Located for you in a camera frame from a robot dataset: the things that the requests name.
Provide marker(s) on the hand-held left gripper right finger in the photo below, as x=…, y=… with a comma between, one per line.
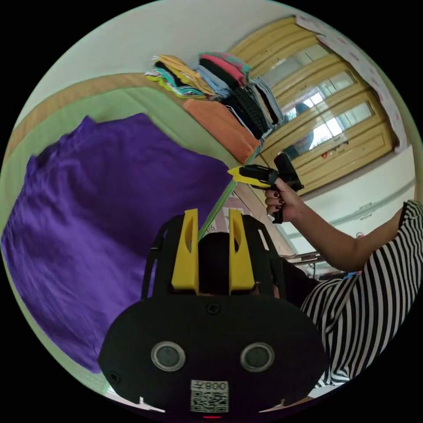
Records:
x=240, y=264

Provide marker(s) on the bed with green mat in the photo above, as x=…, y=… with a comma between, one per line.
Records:
x=142, y=100

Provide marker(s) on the person's right forearm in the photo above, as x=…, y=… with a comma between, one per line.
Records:
x=324, y=238

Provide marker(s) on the pile of clothes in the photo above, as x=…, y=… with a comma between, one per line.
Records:
x=228, y=82

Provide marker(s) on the person's right hand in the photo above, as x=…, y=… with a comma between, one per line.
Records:
x=288, y=201

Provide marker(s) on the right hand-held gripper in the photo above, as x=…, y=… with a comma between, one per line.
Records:
x=261, y=173

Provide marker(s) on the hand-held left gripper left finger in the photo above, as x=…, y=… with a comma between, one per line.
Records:
x=185, y=261

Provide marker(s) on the yellow wooden cupboard with mirrors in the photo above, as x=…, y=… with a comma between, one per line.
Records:
x=357, y=138

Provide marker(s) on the person's body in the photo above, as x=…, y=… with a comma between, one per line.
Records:
x=363, y=314

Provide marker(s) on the purple vest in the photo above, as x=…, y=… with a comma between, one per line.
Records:
x=99, y=214

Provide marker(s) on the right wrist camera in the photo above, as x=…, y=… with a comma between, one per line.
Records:
x=288, y=172

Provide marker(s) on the orange cushion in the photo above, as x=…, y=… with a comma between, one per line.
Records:
x=221, y=127

